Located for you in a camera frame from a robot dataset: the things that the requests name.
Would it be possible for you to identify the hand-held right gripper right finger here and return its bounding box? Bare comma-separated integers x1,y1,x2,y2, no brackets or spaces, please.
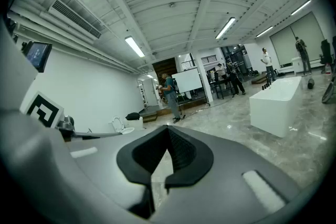
154,125,302,224

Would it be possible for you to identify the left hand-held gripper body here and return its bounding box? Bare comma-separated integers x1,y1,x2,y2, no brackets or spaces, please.
26,91,76,142

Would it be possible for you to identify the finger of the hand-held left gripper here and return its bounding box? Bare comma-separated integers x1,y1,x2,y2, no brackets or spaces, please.
74,132,123,140

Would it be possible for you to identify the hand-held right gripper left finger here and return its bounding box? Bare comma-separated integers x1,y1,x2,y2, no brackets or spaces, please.
65,125,169,219

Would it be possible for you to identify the white toilet with open lid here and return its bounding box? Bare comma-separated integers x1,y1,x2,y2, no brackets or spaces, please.
112,115,135,135

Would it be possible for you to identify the black chest screen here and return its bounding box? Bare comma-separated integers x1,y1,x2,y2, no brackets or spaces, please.
25,40,53,73

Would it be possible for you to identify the wooden floor platform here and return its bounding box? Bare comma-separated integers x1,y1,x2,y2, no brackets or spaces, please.
138,104,182,123

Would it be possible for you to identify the white shelf cabinet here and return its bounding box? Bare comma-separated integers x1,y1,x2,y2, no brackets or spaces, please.
137,77,159,109

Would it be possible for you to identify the white ceiling air vent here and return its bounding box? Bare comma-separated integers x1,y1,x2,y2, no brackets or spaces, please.
48,0,102,40

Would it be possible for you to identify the brown wooden staircase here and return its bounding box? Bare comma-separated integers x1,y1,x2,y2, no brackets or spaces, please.
152,57,177,80

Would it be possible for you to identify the long ceiling light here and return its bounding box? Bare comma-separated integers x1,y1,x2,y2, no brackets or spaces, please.
255,26,274,38
124,36,145,58
215,16,236,40
290,0,312,16

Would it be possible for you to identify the whiteboard on stand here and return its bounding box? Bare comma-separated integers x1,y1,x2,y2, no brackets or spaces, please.
171,67,209,106

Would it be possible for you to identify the black table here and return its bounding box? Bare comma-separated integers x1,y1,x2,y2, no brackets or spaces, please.
209,79,233,100

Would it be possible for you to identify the white counter block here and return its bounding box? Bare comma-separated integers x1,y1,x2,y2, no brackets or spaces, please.
249,76,303,138

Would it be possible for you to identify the grey roller blind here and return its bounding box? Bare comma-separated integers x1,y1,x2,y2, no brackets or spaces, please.
290,11,327,61
269,26,298,67

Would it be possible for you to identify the black office chair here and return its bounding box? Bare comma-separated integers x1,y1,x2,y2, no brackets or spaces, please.
319,39,333,66

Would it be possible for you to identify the white pedestal cabinet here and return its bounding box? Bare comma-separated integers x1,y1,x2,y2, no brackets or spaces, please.
292,57,307,77

